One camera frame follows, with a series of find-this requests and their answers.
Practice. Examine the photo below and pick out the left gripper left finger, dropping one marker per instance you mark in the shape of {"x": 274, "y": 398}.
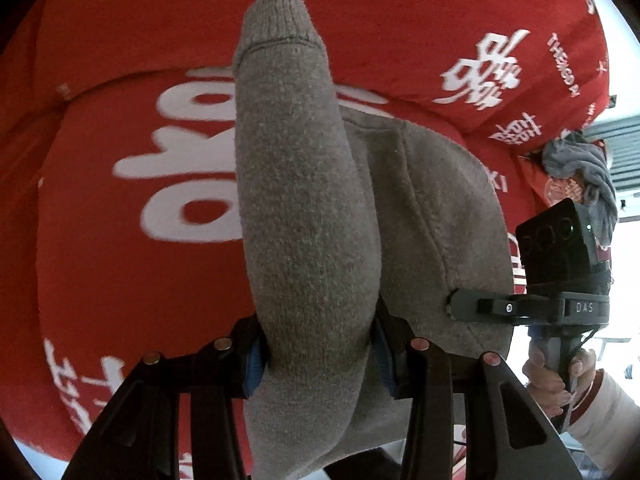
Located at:
{"x": 136, "y": 435}

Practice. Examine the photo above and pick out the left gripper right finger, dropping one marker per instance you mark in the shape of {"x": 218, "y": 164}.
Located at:
{"x": 507, "y": 434}

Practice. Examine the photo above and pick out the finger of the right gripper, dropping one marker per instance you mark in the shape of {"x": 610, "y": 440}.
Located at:
{"x": 466, "y": 305}

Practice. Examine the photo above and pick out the grey knit sweater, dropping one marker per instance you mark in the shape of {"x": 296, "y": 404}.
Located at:
{"x": 341, "y": 210}

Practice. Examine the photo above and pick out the person's right hand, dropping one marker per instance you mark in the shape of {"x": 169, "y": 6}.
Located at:
{"x": 548, "y": 390}

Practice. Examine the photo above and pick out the dark grey crumpled cloth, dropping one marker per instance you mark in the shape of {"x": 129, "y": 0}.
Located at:
{"x": 573, "y": 156}

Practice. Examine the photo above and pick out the red pillow white characters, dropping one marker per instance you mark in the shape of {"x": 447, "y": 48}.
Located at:
{"x": 513, "y": 71}

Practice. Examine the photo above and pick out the red patterned bed cover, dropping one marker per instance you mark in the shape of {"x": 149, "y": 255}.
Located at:
{"x": 118, "y": 233}

